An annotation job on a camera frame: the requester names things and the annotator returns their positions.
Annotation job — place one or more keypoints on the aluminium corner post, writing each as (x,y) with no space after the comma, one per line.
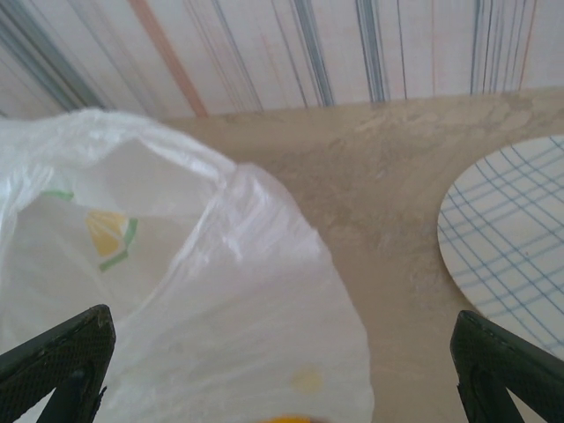
(44,57)

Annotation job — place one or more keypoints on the white blue-checked plate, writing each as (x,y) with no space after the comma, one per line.
(511,238)

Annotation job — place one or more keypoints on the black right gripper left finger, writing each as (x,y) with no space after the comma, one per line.
(57,365)

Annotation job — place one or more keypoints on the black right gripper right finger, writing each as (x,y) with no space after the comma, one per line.
(506,379)

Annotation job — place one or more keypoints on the white printed plastic bag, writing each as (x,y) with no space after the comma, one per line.
(220,286)

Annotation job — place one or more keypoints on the orange fruit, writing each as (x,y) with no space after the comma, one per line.
(293,419)

